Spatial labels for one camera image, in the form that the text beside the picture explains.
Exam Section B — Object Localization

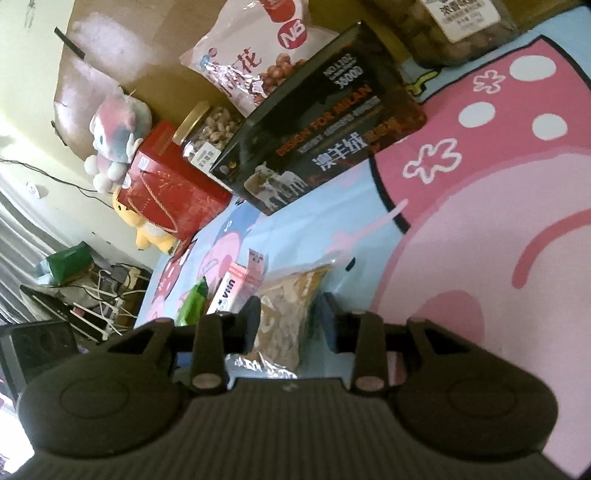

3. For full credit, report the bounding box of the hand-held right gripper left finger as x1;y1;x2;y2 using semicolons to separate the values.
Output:
104;295;264;395

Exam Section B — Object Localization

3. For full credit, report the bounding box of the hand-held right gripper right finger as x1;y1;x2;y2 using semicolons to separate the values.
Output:
323;292;469;395

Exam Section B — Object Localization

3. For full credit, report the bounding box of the pink wafer bar packet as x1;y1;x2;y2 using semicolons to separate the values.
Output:
205;249;266;317

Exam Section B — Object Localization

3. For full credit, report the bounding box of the clear seed packet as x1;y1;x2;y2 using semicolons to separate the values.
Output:
226;263;335;374

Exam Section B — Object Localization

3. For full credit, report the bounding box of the green square snack packet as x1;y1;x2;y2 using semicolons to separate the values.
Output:
178;277;211;326

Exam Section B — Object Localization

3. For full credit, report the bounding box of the yellow duck plush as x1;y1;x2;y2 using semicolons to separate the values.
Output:
112;189;178;252

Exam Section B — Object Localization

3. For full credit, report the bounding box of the red gift bag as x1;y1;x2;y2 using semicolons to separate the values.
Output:
113;121;233;243

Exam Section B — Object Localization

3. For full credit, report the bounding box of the printed cartoon pig bedsheet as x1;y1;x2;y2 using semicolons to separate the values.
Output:
134;14;591;480

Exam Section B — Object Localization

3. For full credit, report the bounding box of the cashew jar with gold lid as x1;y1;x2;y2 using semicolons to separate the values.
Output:
172;100;245;174

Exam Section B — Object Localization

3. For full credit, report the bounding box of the green box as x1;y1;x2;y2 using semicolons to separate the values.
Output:
46;242;95;284

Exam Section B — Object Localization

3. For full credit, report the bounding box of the black box with sheep picture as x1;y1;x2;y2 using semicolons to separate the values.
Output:
209;21;428;217

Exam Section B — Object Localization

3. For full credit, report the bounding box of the black speaker box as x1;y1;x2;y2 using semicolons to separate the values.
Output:
0;320;79;402

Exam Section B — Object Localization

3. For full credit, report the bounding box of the white plush toy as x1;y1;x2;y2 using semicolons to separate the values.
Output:
84;90;153;193

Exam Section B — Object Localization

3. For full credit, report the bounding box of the grey curtain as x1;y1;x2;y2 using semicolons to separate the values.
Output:
0;185;61;324

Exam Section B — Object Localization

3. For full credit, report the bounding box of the large pink snack bag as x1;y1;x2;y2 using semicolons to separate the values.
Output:
179;0;342;116

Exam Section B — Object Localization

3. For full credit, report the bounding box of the brown headboard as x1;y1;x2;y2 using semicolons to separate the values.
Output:
50;0;416;153

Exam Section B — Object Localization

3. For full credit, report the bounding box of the pecan jar with gold lid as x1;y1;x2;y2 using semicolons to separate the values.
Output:
369;0;583;68

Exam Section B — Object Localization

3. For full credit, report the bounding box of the black tape strip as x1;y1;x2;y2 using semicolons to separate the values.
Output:
54;28;86;58

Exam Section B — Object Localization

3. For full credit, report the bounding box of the black cable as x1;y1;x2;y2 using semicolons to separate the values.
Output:
0;157;121;206

